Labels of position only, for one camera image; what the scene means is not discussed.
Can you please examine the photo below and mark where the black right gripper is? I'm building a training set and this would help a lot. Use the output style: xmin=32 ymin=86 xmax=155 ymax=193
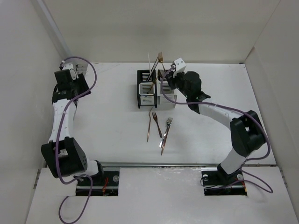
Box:
xmin=165 ymin=69 xmax=190 ymax=98

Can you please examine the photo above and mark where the gold knife green handle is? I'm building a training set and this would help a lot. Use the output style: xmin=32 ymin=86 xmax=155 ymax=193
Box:
xmin=146 ymin=79 xmax=157 ymax=94

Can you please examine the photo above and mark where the black slotted utensil container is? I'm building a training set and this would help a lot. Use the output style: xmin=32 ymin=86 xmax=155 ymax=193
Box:
xmin=137 ymin=70 xmax=157 ymax=109

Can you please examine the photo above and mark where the copper knife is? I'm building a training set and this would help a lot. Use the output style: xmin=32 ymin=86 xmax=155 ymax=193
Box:
xmin=147 ymin=107 xmax=154 ymax=142

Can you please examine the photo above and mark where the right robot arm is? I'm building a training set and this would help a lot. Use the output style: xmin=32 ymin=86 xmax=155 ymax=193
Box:
xmin=162 ymin=70 xmax=270 ymax=185

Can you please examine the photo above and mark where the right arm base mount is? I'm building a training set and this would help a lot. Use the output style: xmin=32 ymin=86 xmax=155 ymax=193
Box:
xmin=200 ymin=170 xmax=247 ymax=196

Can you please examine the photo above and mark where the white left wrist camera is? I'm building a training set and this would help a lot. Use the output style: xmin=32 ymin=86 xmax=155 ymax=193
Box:
xmin=59 ymin=61 xmax=77 ymax=72

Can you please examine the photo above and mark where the copper spoon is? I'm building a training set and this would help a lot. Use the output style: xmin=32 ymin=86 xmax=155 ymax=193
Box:
xmin=158 ymin=70 xmax=164 ymax=80

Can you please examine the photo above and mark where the aluminium rail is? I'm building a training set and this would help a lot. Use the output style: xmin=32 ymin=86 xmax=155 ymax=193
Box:
xmin=46 ymin=161 xmax=281 ymax=171

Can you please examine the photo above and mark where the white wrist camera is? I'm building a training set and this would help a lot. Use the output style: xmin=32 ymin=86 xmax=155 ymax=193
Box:
xmin=171 ymin=57 xmax=186 ymax=76
xmin=59 ymin=61 xmax=77 ymax=72

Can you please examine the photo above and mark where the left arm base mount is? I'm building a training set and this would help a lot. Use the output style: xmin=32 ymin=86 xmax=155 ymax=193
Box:
xmin=75 ymin=167 xmax=120 ymax=196

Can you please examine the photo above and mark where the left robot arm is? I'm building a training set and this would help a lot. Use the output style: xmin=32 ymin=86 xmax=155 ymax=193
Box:
xmin=41 ymin=68 xmax=105 ymax=185

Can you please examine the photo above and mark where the silver copper fork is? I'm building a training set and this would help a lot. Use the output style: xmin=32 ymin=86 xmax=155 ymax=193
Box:
xmin=159 ymin=117 xmax=173 ymax=148

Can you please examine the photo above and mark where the gold fork green handle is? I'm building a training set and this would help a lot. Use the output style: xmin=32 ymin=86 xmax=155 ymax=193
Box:
xmin=158 ymin=52 xmax=166 ymax=73

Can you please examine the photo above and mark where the white slotted utensil container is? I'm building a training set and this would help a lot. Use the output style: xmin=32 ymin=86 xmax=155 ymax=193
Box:
xmin=156 ymin=69 xmax=178 ymax=109

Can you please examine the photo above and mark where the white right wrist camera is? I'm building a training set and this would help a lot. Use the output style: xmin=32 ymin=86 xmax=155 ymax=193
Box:
xmin=171 ymin=57 xmax=186 ymax=76

